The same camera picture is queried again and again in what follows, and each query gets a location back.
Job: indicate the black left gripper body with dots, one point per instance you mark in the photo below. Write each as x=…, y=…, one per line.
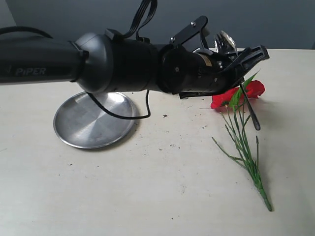
x=227, y=72

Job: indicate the stainless steel spork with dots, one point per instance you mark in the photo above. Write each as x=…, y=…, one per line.
x=226, y=43

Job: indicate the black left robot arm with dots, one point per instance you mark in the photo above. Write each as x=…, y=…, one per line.
x=98, y=63

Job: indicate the red artificial flower with stems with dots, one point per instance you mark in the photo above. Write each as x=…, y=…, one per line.
x=236, y=120

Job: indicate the round stainless steel plate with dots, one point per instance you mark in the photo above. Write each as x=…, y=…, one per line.
x=80, y=123

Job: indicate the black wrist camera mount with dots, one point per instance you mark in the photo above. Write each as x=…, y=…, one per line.
x=196, y=27

